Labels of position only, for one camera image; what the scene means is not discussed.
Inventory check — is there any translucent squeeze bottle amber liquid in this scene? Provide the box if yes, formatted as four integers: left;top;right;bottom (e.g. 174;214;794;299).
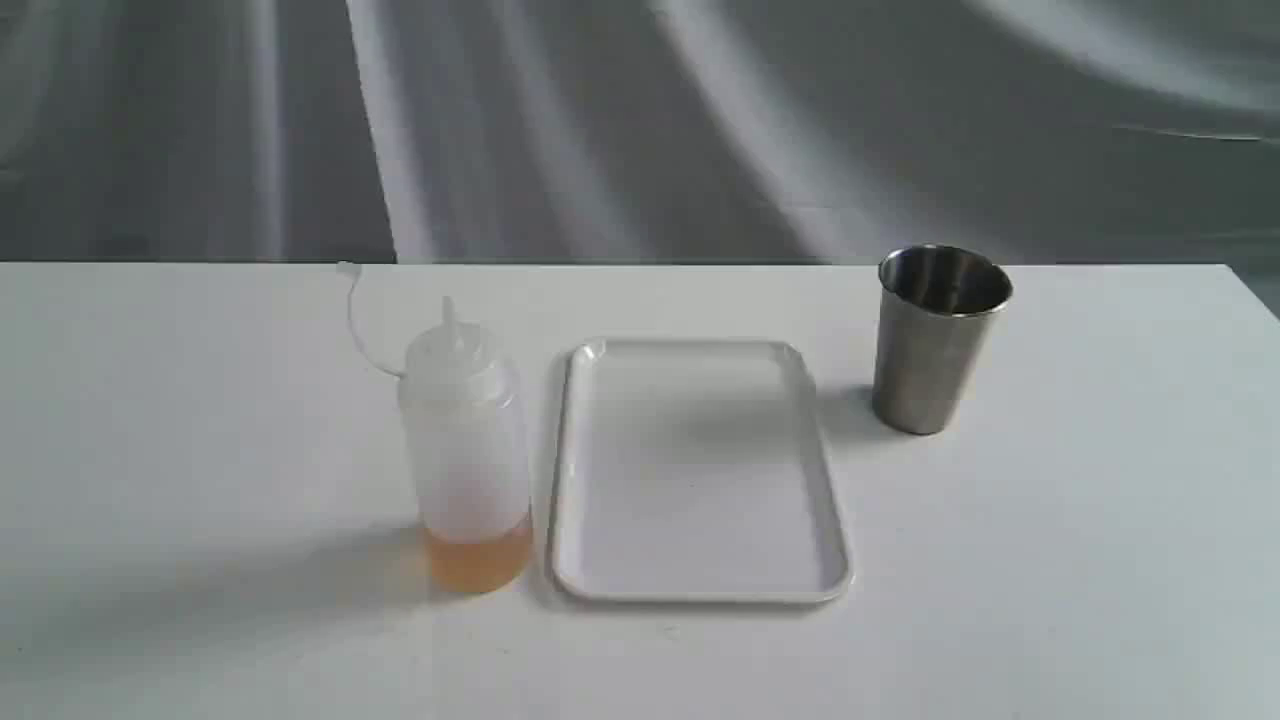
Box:
337;263;534;594

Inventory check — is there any stainless steel cup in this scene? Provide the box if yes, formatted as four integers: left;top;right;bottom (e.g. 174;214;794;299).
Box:
870;243;1014;436

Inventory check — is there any white rectangular plastic tray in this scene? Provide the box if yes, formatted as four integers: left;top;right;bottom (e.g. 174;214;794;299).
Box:
548;338;855;607

